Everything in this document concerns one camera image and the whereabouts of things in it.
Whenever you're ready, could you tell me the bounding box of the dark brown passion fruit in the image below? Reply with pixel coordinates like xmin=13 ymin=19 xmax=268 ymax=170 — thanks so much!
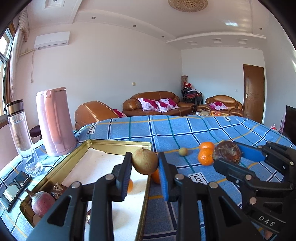
xmin=212 ymin=141 xmax=242 ymax=164

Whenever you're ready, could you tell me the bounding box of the orange mandarin front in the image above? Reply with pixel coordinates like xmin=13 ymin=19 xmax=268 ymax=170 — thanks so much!
xmin=197 ymin=148 xmax=214 ymax=166

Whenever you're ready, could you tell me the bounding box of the orange mandarin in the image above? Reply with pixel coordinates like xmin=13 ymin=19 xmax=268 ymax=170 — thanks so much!
xmin=199 ymin=142 xmax=215 ymax=150
xmin=151 ymin=169 xmax=160 ymax=184
xmin=197 ymin=148 xmax=214 ymax=166

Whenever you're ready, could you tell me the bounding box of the orange mandarin back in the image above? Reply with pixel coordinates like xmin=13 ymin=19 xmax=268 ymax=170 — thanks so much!
xmin=199 ymin=142 xmax=215 ymax=150

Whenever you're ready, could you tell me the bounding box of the purple dragon fruit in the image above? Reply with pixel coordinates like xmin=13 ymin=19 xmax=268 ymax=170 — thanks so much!
xmin=25 ymin=189 xmax=56 ymax=218

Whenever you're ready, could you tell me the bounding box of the yellow-brown round fruit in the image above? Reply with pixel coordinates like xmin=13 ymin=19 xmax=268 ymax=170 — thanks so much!
xmin=132 ymin=148 xmax=158 ymax=175
xmin=178 ymin=147 xmax=188 ymax=156

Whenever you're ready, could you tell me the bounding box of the mangosteen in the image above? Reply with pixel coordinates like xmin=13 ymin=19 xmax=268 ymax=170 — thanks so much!
xmin=51 ymin=182 xmax=68 ymax=200
xmin=86 ymin=209 xmax=91 ymax=224

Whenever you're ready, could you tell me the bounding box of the person's right hand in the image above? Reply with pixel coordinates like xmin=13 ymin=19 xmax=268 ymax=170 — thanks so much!
xmin=264 ymin=230 xmax=273 ymax=240

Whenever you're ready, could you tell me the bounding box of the mangosteen in tin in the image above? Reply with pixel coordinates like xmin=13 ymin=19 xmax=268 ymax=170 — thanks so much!
xmin=51 ymin=182 xmax=68 ymax=200

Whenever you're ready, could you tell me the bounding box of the black television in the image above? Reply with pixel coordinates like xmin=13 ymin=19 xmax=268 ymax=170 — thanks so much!
xmin=282 ymin=105 xmax=296 ymax=144

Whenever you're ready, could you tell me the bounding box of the brown leather armchair right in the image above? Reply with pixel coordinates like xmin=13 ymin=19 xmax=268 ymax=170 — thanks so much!
xmin=197 ymin=95 xmax=244 ymax=117

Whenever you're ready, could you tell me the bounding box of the pink cushion on armchair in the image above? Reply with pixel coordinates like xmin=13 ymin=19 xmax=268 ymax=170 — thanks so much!
xmin=209 ymin=101 xmax=228 ymax=111

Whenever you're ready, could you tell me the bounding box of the coffee table with snacks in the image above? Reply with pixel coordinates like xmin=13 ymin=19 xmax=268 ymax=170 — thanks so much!
xmin=191 ymin=110 xmax=229 ymax=117

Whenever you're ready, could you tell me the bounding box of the clear glass bottle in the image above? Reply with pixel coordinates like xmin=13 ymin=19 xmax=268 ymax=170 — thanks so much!
xmin=6 ymin=99 xmax=43 ymax=177

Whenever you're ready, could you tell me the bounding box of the brown wooden door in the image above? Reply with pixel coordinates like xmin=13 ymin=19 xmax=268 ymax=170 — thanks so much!
xmin=243 ymin=64 xmax=265 ymax=123

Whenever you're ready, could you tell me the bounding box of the black smartphone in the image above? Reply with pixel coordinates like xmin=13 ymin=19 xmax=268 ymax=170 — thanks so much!
xmin=1 ymin=171 xmax=32 ymax=212

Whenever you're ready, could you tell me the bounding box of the pink electric kettle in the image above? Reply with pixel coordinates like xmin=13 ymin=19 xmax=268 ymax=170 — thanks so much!
xmin=36 ymin=87 xmax=77 ymax=157

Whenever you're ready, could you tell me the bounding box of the pink floral cushion right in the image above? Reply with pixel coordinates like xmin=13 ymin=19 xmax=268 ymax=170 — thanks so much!
xmin=155 ymin=98 xmax=178 ymax=113

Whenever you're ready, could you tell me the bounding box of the pink floral cushion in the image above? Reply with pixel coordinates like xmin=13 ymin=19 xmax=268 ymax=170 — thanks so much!
xmin=137 ymin=98 xmax=160 ymax=112
xmin=155 ymin=98 xmax=178 ymax=113

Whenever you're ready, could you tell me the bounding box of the brown leather chair left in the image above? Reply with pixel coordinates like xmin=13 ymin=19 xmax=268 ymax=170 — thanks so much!
xmin=74 ymin=100 xmax=119 ymax=130

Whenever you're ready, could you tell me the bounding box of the red cushion on chair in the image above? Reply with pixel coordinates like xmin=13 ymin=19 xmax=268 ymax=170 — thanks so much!
xmin=113 ymin=109 xmax=126 ymax=118

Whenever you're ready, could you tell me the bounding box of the pink floral cushion left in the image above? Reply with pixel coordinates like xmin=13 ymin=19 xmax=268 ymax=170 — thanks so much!
xmin=137 ymin=98 xmax=160 ymax=112

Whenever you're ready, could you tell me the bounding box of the brown leather three-seat sofa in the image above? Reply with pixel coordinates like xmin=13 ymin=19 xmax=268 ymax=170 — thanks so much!
xmin=123 ymin=91 xmax=196 ymax=116

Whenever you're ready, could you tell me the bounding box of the woven ceiling lamp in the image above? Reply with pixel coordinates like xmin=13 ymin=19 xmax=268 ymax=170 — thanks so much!
xmin=168 ymin=0 xmax=208 ymax=13

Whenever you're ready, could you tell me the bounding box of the pink curtain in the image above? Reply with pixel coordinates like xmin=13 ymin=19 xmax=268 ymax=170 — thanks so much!
xmin=9 ymin=7 xmax=30 ymax=100

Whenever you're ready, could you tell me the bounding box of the white wall air conditioner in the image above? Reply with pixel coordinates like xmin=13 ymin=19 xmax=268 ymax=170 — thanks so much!
xmin=34 ymin=31 xmax=70 ymax=49

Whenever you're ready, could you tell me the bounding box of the window with frame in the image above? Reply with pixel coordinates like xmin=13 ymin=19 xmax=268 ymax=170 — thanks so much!
xmin=0 ymin=22 xmax=16 ymax=128

